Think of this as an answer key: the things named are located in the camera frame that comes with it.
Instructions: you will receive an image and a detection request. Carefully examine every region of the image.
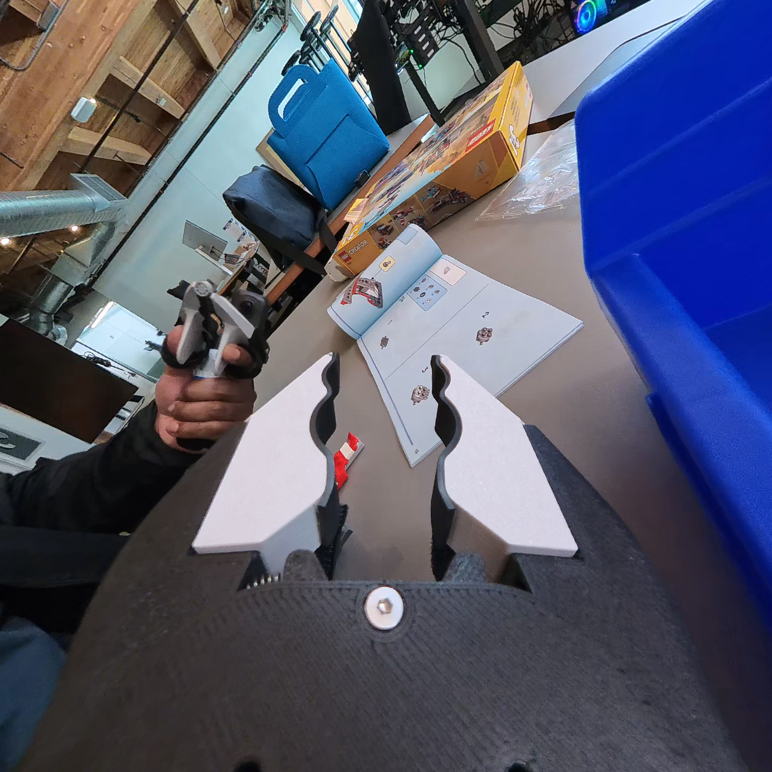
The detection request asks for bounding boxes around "black table frame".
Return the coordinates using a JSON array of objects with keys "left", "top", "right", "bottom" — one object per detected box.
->
[{"left": 386, "top": 0, "right": 504, "bottom": 124}]

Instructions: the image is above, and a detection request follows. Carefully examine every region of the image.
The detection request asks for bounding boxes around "person's black jacket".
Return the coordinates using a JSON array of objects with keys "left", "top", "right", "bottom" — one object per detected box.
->
[{"left": 0, "top": 525, "right": 130, "bottom": 634}]

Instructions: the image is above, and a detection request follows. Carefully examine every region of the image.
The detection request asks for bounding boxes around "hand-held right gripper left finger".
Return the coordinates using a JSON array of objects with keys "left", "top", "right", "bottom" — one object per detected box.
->
[{"left": 192, "top": 353, "right": 352, "bottom": 581}]

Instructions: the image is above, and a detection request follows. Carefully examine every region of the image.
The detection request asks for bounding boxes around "person's left hand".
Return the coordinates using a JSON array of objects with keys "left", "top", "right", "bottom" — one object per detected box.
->
[{"left": 156, "top": 329, "right": 258, "bottom": 453}]

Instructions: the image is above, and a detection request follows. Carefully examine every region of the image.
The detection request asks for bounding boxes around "light blue instruction booklet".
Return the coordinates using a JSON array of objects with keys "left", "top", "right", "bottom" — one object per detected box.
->
[{"left": 327, "top": 226, "right": 585, "bottom": 468}]

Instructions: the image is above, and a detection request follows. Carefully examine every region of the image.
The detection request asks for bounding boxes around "metal ventilation duct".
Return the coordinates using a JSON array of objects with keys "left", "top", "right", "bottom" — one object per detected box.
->
[{"left": 0, "top": 175, "right": 130, "bottom": 339}]

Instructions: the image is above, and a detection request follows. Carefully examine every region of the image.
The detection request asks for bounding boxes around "blue plastic bin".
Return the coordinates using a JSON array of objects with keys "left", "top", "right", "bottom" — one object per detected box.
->
[{"left": 574, "top": 0, "right": 772, "bottom": 610}]

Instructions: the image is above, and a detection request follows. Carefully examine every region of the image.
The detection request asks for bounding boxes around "person's left forearm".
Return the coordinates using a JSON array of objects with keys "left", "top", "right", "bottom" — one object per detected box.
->
[{"left": 0, "top": 403, "right": 209, "bottom": 538}]

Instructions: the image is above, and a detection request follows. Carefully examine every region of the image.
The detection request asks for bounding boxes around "dark blue backpack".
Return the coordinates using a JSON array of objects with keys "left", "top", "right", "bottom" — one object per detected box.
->
[{"left": 222, "top": 164, "right": 339, "bottom": 275}]

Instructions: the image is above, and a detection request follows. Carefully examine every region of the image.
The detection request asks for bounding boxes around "silver monitor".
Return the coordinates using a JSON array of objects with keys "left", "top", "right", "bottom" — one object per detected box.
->
[{"left": 182, "top": 220, "right": 229, "bottom": 254}]

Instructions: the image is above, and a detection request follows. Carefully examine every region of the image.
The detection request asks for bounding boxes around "person's jeans leg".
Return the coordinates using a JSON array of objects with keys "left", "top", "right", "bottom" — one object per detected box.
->
[{"left": 0, "top": 615, "right": 68, "bottom": 772}]

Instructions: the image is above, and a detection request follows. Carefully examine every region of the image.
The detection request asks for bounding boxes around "red white brick model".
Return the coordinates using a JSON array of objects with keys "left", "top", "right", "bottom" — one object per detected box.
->
[{"left": 333, "top": 431, "right": 365, "bottom": 489}]

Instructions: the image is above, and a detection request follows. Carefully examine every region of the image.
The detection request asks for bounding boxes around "blue felt bag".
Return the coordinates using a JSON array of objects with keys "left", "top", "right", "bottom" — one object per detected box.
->
[{"left": 267, "top": 59, "right": 391, "bottom": 197}]

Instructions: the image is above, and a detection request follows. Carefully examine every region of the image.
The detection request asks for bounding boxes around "clear plastic bag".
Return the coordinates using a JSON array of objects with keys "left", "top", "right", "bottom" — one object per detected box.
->
[{"left": 475, "top": 123, "right": 580, "bottom": 223}]

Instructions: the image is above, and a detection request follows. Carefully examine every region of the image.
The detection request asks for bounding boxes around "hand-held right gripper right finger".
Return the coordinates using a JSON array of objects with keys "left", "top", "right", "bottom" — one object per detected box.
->
[{"left": 429, "top": 355, "right": 580, "bottom": 585}]

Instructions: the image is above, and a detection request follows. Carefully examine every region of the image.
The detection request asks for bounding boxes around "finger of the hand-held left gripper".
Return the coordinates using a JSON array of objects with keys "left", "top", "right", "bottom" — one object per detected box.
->
[
  {"left": 179, "top": 281, "right": 213, "bottom": 367},
  {"left": 210, "top": 297, "right": 258, "bottom": 377}
]

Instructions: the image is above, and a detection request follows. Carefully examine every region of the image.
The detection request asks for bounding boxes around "white table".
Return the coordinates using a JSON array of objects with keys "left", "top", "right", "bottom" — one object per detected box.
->
[{"left": 522, "top": 0, "right": 719, "bottom": 121}]

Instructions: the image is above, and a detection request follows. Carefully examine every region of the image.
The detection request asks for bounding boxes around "yellow toy brick box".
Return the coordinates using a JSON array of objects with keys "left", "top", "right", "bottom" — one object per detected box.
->
[{"left": 332, "top": 60, "right": 534, "bottom": 283}]

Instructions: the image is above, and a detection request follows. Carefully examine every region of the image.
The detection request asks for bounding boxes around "computer with rainbow fan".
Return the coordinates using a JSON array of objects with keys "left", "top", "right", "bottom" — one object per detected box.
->
[{"left": 570, "top": 0, "right": 611, "bottom": 34}]

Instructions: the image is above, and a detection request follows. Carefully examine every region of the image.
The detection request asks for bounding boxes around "grey desk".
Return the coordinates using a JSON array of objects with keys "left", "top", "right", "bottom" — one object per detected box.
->
[{"left": 256, "top": 111, "right": 772, "bottom": 772}]

